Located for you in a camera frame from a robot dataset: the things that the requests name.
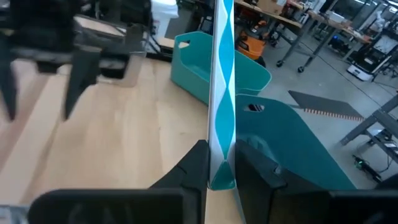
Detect light green plastic bin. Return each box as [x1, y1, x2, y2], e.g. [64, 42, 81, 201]
[170, 30, 272, 106]

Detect black cabinet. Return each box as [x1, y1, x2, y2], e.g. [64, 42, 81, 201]
[164, 0, 215, 41]

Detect white plastic bag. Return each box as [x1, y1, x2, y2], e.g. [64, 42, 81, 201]
[150, 0, 180, 40]

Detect black robot white base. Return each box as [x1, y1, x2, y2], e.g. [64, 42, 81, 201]
[346, 29, 398, 82]

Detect dark teal plastic bin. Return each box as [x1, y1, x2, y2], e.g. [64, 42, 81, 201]
[234, 93, 357, 191]

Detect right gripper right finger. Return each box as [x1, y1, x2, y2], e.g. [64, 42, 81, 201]
[234, 139, 398, 224]

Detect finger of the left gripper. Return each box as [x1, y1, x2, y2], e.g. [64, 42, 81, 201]
[0, 40, 18, 122]
[63, 46, 102, 122]

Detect black power strip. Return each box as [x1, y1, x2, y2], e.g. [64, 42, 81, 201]
[353, 154, 383, 184]

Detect wooden workbench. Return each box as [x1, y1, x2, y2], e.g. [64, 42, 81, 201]
[234, 0, 374, 74]

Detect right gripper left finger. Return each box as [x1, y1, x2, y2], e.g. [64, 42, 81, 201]
[27, 139, 209, 224]

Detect orange shop vacuum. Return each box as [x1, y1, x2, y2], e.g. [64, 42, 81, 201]
[235, 20, 267, 68]

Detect cardboard box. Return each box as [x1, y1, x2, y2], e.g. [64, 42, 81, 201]
[256, 0, 287, 15]

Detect grey metal table frame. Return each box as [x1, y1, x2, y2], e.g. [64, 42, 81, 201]
[340, 93, 398, 166]

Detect blue-patterned handle cutlery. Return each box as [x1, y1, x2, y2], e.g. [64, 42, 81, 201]
[207, 0, 236, 191]

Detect black mat orange stripes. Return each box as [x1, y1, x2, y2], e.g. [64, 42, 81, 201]
[287, 90, 365, 122]

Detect black table frame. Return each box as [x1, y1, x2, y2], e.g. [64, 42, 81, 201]
[146, 51, 174, 63]

